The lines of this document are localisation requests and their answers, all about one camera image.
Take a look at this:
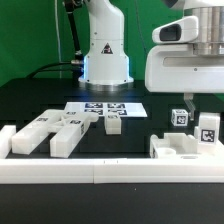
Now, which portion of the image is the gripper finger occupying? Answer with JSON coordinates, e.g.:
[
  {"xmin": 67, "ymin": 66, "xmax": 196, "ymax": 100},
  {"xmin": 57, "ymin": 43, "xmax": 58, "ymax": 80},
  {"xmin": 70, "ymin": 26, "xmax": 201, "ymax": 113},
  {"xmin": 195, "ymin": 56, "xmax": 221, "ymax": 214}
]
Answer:
[{"xmin": 184, "ymin": 93, "xmax": 195, "ymax": 121}]

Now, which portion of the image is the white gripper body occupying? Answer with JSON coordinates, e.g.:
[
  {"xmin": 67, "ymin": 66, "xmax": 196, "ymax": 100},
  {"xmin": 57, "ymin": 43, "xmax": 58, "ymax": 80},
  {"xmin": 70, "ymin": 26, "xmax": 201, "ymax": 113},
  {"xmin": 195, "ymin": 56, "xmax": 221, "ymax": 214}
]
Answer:
[{"xmin": 145, "ymin": 44, "xmax": 224, "ymax": 93}]

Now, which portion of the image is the white chair seat part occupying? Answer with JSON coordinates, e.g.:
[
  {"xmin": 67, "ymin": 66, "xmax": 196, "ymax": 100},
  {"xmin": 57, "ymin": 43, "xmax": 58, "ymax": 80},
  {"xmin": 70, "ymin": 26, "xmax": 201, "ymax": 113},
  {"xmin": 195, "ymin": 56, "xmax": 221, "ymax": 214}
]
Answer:
[{"xmin": 148, "ymin": 132, "xmax": 214, "ymax": 160}]

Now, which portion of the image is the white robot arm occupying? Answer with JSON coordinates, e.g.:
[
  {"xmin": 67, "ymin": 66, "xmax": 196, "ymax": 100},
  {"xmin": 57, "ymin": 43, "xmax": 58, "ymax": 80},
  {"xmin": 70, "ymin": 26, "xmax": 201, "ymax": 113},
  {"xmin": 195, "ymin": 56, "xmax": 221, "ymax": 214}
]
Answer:
[{"xmin": 63, "ymin": 0, "xmax": 224, "ymax": 109}]

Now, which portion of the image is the white tag sheet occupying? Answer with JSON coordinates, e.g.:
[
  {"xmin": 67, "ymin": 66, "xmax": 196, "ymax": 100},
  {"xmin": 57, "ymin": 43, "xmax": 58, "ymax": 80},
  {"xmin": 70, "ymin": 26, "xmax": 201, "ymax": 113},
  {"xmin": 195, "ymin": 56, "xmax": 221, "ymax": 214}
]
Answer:
[{"xmin": 64, "ymin": 102, "xmax": 147, "ymax": 117}]

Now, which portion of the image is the white front fence bar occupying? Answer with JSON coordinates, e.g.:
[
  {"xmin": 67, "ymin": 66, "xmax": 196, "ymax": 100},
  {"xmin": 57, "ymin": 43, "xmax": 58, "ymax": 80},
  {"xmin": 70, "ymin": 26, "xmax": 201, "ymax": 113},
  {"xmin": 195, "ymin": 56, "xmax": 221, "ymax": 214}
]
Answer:
[{"xmin": 0, "ymin": 159, "xmax": 224, "ymax": 184}]

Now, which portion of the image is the white left fence block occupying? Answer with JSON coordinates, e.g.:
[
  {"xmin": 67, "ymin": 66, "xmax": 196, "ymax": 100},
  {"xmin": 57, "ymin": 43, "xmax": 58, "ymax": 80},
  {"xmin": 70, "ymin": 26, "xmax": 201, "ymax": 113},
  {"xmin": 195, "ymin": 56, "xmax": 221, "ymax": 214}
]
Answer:
[{"xmin": 0, "ymin": 125, "xmax": 16, "ymax": 159}]

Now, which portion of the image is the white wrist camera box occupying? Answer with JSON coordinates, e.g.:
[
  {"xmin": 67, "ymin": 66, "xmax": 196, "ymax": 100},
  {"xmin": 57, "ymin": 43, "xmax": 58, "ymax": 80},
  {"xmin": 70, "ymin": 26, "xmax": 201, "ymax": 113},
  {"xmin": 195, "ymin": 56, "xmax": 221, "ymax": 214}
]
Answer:
[{"xmin": 152, "ymin": 16, "xmax": 199, "ymax": 44}]

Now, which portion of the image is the black cable bundle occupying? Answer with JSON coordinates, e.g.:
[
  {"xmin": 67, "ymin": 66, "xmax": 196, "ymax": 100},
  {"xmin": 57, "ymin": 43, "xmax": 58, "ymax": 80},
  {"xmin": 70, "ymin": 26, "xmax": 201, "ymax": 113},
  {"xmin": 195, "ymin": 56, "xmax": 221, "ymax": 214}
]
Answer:
[{"xmin": 27, "ymin": 0, "xmax": 85, "ymax": 80}]

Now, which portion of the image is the white chair back frame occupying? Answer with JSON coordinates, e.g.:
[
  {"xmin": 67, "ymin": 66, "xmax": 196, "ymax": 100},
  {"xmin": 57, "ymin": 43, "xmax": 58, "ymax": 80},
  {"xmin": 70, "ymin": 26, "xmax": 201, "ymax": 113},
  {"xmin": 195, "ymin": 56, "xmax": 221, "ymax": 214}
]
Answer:
[{"xmin": 12, "ymin": 109, "xmax": 99, "ymax": 158}]

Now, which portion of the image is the thin grey cable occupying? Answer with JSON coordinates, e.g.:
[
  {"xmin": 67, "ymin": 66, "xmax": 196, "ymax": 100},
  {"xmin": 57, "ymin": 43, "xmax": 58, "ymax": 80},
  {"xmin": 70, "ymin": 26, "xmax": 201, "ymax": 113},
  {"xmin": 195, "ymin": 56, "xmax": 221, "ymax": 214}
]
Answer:
[{"xmin": 54, "ymin": 0, "xmax": 63, "ymax": 80}]

